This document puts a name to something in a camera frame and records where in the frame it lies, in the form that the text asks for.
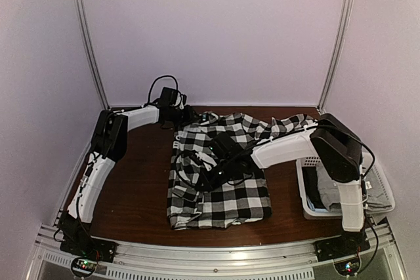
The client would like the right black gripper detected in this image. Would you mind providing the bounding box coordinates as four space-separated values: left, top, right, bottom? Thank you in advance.
195 157 237 193

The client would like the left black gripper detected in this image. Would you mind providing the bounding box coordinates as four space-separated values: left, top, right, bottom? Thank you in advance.
169 106 200 129

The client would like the black white plaid shirt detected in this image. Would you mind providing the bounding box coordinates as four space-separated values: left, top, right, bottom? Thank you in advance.
167 111 315 230

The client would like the white plastic laundry basket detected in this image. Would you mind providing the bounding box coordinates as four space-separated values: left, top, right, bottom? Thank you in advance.
296 152 395 220

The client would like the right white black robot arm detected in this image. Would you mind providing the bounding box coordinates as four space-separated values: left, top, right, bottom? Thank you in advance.
191 113 366 255

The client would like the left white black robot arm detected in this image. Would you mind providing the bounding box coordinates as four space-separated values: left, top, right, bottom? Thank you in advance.
58 87 198 256

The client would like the black folded shirt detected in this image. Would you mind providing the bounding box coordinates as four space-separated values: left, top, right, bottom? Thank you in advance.
302 167 326 210

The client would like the left circuit board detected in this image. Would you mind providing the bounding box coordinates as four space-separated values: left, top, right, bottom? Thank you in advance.
70 257 98 277

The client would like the circuit board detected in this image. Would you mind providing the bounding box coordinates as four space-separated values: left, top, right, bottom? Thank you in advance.
334 258 361 277
70 257 98 277

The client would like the right circuit board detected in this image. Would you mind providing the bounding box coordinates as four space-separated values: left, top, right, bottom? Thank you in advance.
334 258 361 277

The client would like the grey button shirt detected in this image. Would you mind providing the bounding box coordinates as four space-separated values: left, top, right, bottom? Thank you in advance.
316 163 395 212

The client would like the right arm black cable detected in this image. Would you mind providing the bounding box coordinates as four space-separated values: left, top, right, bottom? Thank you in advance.
175 151 204 195

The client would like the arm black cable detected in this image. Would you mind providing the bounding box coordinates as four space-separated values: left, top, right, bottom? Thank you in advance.
146 75 180 107
175 151 204 195

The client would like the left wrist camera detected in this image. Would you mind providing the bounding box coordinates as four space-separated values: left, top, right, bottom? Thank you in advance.
174 92 187 110

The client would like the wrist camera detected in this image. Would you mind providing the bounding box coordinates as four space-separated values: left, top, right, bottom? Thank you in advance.
174 92 187 110
191 151 217 171

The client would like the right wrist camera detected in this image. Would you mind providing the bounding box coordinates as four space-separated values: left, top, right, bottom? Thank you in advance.
191 151 217 171

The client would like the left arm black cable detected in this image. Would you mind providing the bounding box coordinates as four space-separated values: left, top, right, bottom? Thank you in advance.
146 75 180 107

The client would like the front aluminium rail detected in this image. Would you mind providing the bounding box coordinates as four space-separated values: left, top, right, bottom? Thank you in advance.
24 224 408 279

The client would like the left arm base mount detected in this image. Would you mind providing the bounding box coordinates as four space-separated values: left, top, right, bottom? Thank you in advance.
60 234 117 263

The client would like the right aluminium frame post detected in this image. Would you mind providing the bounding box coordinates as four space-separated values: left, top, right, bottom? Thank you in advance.
317 0 354 113

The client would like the aluminium frame post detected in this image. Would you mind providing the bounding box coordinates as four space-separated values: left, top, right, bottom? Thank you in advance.
317 0 354 113
74 0 110 109

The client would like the left aluminium frame post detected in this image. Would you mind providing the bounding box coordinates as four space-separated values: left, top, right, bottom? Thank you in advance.
74 0 110 109

